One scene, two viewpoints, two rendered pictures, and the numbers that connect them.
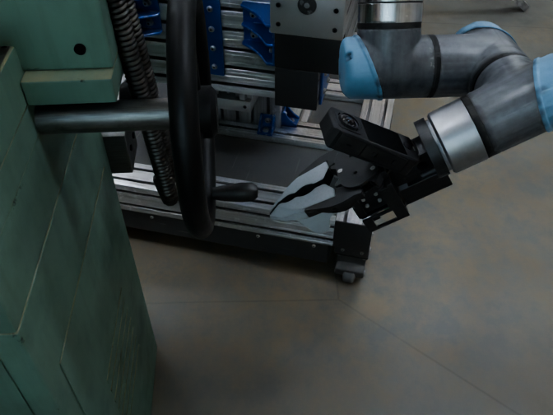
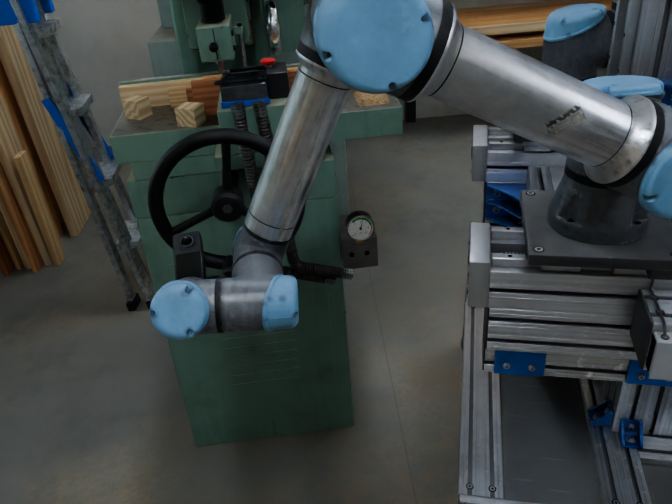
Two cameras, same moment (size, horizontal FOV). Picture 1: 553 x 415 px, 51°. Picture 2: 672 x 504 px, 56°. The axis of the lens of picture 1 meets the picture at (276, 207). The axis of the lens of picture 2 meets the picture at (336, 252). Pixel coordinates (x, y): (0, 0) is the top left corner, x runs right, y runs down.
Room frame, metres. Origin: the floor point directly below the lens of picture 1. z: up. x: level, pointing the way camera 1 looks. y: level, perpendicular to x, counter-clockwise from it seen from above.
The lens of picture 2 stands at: (0.74, -0.97, 1.33)
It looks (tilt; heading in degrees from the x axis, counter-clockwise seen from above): 31 degrees down; 90
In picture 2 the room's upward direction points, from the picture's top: 5 degrees counter-clockwise
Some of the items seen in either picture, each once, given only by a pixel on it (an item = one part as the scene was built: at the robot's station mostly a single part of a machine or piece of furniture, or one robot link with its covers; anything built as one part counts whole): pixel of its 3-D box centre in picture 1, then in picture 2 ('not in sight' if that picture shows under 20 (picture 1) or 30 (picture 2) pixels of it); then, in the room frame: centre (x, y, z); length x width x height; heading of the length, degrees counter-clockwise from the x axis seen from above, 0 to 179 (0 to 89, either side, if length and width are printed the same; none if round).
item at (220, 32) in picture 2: not in sight; (218, 40); (0.53, 0.45, 1.03); 0.14 x 0.07 x 0.09; 94
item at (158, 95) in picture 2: not in sight; (255, 84); (0.59, 0.46, 0.92); 0.60 x 0.02 x 0.05; 4
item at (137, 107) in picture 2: not in sight; (137, 107); (0.35, 0.37, 0.92); 0.04 x 0.04 x 0.04; 61
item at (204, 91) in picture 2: not in sight; (255, 92); (0.60, 0.35, 0.94); 0.26 x 0.01 x 0.07; 4
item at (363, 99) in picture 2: not in sight; (371, 93); (0.85, 0.37, 0.91); 0.10 x 0.07 x 0.02; 94
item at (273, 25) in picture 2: not in sight; (273, 28); (0.64, 0.57, 1.02); 0.12 x 0.03 x 0.12; 94
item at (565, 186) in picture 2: not in sight; (601, 193); (1.16, -0.10, 0.87); 0.15 x 0.15 x 0.10
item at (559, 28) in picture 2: not in sight; (575, 40); (1.29, 0.38, 0.98); 0.13 x 0.12 x 0.14; 1
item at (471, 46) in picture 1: (475, 65); (258, 296); (0.63, -0.24, 0.83); 0.11 x 0.11 x 0.08; 3
